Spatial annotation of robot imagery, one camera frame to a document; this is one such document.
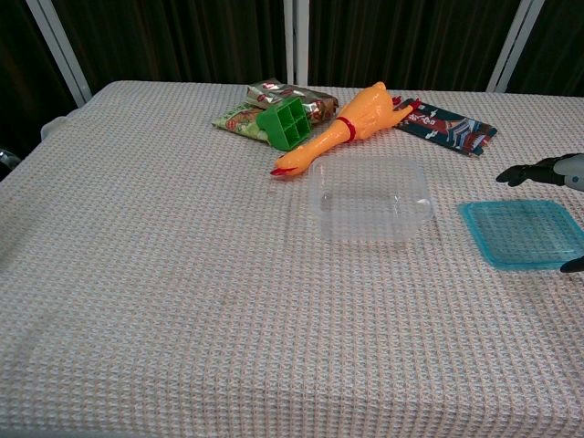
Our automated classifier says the dark glossy round object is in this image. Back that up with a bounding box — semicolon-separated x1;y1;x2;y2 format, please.
0;146;22;182

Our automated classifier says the brown silver snack bag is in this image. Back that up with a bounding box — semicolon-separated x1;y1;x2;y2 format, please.
245;78;339;125

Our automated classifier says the orange rubber chicken toy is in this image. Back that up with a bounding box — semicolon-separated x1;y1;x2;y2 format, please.
269;80;405;178

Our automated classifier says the green snack bag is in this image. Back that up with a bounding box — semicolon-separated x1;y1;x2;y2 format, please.
212;102;275;143

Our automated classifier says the white upright frame post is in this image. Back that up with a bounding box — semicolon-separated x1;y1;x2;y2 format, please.
282;0;311;87

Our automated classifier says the light blue plastic lid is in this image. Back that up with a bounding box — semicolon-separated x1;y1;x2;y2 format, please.
457;199;584;273

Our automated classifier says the dark pleated curtain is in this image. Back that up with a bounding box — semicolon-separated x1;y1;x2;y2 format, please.
0;0;584;161

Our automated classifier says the dark blue snack packet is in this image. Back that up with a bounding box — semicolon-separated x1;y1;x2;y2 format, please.
394;98;498;157

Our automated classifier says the clear plastic container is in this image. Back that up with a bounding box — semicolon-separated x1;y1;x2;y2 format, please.
306;156;433;243

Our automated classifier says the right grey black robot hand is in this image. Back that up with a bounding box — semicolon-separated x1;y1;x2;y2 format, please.
495;153;584;274

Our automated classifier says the white slanted frame post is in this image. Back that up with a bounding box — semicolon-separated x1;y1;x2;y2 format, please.
485;0;547;94
25;0;92;109

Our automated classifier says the green plastic grid tray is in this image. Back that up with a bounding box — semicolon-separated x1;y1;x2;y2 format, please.
255;96;316;151

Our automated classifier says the beige waffle-weave tablecloth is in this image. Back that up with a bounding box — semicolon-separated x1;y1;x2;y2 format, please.
0;80;584;438

